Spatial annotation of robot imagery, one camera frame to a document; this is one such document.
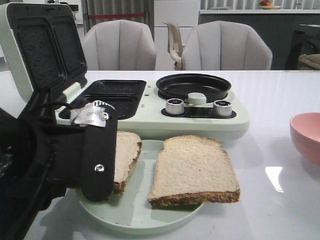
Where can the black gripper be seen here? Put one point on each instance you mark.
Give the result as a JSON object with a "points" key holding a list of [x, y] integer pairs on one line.
{"points": [[28, 148]]}

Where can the bread slice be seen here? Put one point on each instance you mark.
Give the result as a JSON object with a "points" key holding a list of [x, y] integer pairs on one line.
{"points": [[192, 170], [128, 149]]}

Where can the green breakfast maker lid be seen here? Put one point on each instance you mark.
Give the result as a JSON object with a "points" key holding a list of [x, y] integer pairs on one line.
{"points": [[43, 49]]}

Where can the green breakfast maker base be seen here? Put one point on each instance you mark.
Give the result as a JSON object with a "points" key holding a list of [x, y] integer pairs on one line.
{"points": [[141, 110]]}

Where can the light green round plate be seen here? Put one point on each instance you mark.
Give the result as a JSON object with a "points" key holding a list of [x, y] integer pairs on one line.
{"points": [[131, 213]]}

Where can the left silver control knob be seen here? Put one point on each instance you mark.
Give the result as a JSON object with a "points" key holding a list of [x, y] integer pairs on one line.
{"points": [[175, 106]]}

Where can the silver control knob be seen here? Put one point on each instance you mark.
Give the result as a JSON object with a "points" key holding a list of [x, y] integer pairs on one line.
{"points": [[222, 108], [175, 106]]}

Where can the black round frying pan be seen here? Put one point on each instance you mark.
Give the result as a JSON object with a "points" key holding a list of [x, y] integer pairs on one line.
{"points": [[181, 84]]}

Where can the left grey upholstered chair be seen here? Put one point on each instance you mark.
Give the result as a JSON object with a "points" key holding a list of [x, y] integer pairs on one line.
{"points": [[119, 45]]}

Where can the grey upholstered chair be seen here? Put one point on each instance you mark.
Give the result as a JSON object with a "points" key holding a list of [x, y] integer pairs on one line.
{"points": [[225, 46], [119, 45]]}

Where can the beige office chair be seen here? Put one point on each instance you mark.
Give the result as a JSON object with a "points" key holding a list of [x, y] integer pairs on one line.
{"points": [[174, 44]]}

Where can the right silver control knob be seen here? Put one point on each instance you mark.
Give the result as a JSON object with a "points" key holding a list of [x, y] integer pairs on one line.
{"points": [[222, 108]]}

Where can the right grey upholstered chair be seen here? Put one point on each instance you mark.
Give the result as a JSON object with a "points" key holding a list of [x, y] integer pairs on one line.
{"points": [[225, 46]]}

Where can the white cabinet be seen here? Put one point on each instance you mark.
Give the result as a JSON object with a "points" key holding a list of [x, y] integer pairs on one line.
{"points": [[185, 14]]}

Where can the pink bowl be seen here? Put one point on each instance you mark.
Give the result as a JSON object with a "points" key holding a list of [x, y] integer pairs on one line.
{"points": [[305, 135]]}

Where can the grey counter with white top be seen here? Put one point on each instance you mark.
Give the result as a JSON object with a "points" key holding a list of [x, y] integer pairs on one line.
{"points": [[288, 33]]}

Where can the fruit bowl on counter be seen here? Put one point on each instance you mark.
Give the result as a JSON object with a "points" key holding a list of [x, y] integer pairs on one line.
{"points": [[267, 5]]}

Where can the beige cushion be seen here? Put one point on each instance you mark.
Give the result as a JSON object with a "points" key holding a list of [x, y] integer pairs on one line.
{"points": [[310, 62]]}

